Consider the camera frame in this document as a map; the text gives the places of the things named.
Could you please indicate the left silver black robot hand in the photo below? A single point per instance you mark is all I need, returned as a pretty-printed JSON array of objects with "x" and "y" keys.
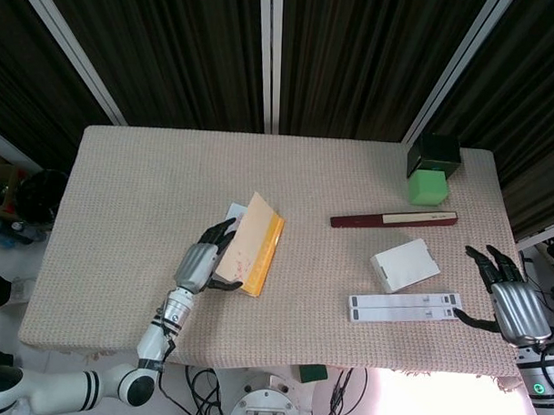
[{"x": 195, "y": 264}]

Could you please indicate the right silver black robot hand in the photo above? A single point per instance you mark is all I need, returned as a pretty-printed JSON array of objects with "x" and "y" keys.
[{"x": 517, "y": 311}]

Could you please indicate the notebook with red stamps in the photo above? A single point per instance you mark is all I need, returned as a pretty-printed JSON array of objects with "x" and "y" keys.
[{"x": 253, "y": 234}]

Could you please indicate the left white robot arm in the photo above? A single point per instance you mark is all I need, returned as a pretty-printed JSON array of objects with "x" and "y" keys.
[{"x": 156, "y": 342}]

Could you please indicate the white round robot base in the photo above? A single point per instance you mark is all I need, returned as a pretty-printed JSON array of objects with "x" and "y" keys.
[{"x": 266, "y": 398}]

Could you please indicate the green block on robot base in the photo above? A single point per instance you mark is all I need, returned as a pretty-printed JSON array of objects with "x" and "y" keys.
[{"x": 313, "y": 373}]

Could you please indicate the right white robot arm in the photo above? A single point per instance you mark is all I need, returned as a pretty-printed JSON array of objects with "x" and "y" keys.
[{"x": 537, "y": 376}]

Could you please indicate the beige waffle tablecloth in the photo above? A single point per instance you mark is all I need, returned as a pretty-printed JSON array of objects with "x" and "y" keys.
[{"x": 146, "y": 175}]

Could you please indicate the long flat white box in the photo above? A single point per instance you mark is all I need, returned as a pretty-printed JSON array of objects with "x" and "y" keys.
[
  {"x": 400, "y": 315},
  {"x": 401, "y": 300}
]

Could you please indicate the white rectangular cardboard box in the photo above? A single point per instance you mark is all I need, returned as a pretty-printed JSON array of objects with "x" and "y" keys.
[{"x": 407, "y": 266}]

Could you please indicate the green cube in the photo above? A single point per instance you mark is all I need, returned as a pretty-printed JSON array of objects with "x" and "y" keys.
[{"x": 428, "y": 187}]

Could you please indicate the long maroon and cream box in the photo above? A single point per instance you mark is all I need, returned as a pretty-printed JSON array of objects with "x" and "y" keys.
[{"x": 358, "y": 221}]

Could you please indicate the black round bag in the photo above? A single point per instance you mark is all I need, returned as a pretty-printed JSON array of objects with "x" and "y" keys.
[{"x": 41, "y": 194}]

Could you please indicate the black cube box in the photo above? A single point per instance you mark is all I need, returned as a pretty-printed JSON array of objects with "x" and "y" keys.
[{"x": 436, "y": 151}]

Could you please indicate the clear plastic bottles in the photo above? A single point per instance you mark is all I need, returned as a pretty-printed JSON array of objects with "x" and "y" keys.
[{"x": 12, "y": 232}]

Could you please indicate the dark pleated curtain panel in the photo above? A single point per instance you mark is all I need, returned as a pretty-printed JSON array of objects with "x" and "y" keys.
[
  {"x": 364, "y": 60},
  {"x": 27, "y": 71},
  {"x": 526, "y": 111},
  {"x": 173, "y": 53}
]

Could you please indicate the white partition post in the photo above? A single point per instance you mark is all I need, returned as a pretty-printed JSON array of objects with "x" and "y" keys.
[
  {"x": 270, "y": 57},
  {"x": 454, "y": 72},
  {"x": 77, "y": 55}
]

